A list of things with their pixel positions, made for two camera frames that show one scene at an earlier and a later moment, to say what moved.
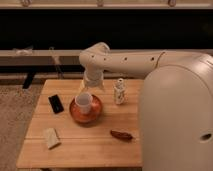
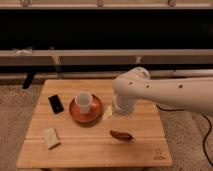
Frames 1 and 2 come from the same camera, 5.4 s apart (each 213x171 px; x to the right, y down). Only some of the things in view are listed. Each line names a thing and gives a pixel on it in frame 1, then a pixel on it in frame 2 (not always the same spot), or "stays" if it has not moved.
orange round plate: (87, 118) stays
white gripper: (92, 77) → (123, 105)
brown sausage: (122, 135) stays
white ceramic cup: (84, 102) stays
